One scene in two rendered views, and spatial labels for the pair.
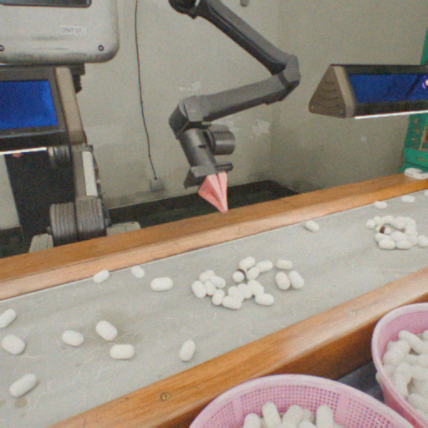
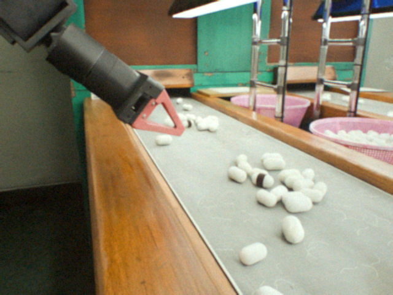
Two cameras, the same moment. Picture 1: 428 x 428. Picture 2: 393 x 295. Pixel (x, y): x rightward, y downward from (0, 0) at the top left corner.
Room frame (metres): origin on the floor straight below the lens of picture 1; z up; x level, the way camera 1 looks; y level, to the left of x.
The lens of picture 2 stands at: (0.57, 0.44, 0.95)
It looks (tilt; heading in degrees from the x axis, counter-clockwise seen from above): 17 degrees down; 280
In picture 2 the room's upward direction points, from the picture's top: straight up
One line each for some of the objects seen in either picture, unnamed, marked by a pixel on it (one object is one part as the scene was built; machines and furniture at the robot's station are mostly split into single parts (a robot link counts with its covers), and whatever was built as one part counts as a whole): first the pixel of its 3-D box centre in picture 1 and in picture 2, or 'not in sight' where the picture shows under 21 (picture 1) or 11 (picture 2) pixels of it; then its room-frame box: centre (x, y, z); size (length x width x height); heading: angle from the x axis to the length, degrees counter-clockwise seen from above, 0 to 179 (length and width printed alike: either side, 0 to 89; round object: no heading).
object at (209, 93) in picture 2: not in sight; (241, 91); (0.63, -0.91, 0.77); 0.33 x 0.15 x 0.01; 29
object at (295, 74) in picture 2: not in sight; (306, 74); (0.35, -1.12, 0.83); 0.30 x 0.06 x 0.07; 29
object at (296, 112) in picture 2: not in sight; (268, 113); (0.52, -0.72, 0.72); 0.27 x 0.27 x 0.10
